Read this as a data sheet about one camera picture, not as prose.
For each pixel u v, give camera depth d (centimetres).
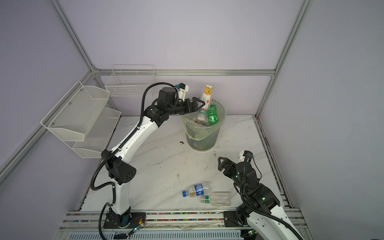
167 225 73
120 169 56
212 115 86
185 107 67
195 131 80
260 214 46
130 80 95
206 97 78
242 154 65
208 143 93
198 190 78
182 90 69
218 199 80
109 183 53
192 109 66
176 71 93
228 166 63
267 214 46
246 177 50
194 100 66
